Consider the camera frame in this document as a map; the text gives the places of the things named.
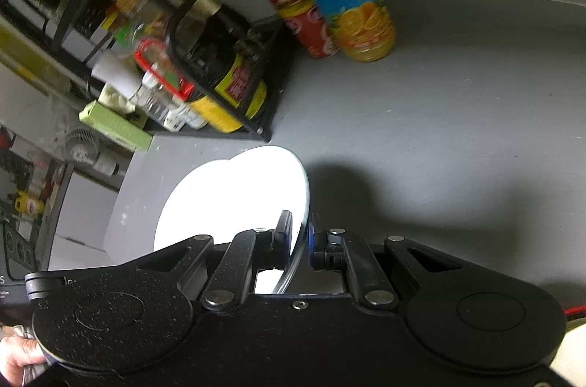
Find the red and black bowl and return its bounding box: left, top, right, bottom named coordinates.
left=564, top=306, right=586, bottom=321

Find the white pepper grinder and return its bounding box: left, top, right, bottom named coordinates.
left=91, top=52, right=142, bottom=100

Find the black wire kitchen rack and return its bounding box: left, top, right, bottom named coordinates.
left=1, top=0, right=298, bottom=142

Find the black left gripper handle bar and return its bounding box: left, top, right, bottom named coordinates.
left=24, top=268, right=94, bottom=302

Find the dark soy sauce bottle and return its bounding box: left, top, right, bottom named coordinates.
left=187, top=0, right=267, bottom=134

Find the green carton box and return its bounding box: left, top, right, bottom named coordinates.
left=78, top=100, right=152, bottom=152

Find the lower red can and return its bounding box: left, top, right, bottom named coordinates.
left=278, top=0, right=339, bottom=59

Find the white cap small jar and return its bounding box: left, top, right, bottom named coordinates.
left=163, top=104, right=208, bottom=132

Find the white plate Bakery print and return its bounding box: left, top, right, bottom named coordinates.
left=154, top=146, right=310, bottom=294

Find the cream bowl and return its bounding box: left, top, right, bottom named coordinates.
left=550, top=318, right=586, bottom=387

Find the person's hand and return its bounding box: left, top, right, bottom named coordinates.
left=1, top=335, right=46, bottom=386

